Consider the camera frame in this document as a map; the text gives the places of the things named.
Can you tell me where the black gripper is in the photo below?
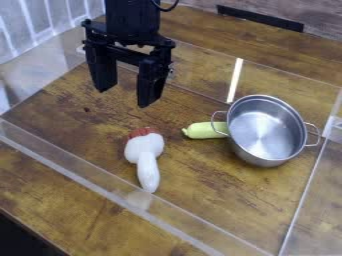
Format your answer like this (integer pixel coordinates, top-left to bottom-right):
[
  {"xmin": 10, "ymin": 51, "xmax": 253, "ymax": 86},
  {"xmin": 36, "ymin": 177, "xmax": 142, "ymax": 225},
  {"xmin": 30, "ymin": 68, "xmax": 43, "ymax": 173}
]
[{"xmin": 82, "ymin": 0, "xmax": 175, "ymax": 108}]

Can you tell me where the green handled metal spoon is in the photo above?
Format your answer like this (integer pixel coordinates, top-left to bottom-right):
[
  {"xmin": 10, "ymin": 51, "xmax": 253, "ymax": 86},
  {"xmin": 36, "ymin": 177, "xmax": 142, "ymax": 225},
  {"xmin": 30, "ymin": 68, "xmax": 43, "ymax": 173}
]
[{"xmin": 182, "ymin": 122, "xmax": 229, "ymax": 139}]

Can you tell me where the silver metal pot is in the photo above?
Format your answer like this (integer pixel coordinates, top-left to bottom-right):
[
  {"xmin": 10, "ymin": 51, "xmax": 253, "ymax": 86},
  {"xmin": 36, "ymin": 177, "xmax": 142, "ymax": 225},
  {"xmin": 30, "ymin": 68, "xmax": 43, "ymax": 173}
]
[{"xmin": 210, "ymin": 94, "xmax": 322, "ymax": 168}]

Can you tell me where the white plush mushroom toy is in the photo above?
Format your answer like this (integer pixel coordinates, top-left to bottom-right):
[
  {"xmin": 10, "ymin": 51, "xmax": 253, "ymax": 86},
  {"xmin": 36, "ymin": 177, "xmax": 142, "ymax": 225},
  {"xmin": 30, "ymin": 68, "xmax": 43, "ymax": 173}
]
[{"xmin": 125, "ymin": 127, "xmax": 165, "ymax": 193}]

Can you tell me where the black bar on table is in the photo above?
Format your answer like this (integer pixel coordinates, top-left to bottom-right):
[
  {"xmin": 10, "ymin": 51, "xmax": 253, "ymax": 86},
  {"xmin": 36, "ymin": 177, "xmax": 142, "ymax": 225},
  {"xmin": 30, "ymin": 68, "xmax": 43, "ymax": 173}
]
[{"xmin": 217, "ymin": 5, "xmax": 305, "ymax": 33}]

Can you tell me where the clear acrylic front barrier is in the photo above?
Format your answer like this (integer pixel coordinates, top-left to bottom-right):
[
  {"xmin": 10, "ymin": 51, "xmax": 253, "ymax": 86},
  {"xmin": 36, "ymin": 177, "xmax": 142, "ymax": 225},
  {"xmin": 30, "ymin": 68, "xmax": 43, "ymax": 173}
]
[{"xmin": 0, "ymin": 118, "xmax": 273, "ymax": 256}]

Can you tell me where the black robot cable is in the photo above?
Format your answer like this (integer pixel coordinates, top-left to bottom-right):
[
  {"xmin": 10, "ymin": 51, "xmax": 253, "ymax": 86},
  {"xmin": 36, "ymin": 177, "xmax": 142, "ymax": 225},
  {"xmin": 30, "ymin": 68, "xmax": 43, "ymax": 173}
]
[{"xmin": 151, "ymin": 0, "xmax": 182, "ymax": 12}]

